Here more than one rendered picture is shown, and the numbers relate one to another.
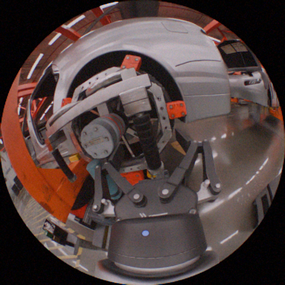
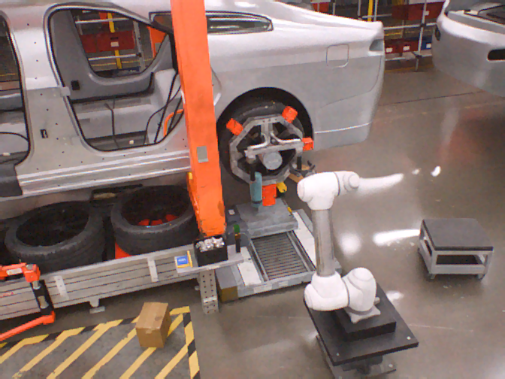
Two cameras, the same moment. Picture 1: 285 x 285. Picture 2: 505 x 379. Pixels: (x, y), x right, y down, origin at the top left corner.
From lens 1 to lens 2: 3.10 m
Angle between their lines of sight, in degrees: 21
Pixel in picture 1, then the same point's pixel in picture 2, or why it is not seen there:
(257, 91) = not seen: outside the picture
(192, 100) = (320, 135)
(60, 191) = not seen: hidden behind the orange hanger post
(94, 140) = (273, 160)
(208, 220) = (344, 255)
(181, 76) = (317, 117)
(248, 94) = (491, 79)
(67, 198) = not seen: hidden behind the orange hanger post
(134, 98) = (300, 152)
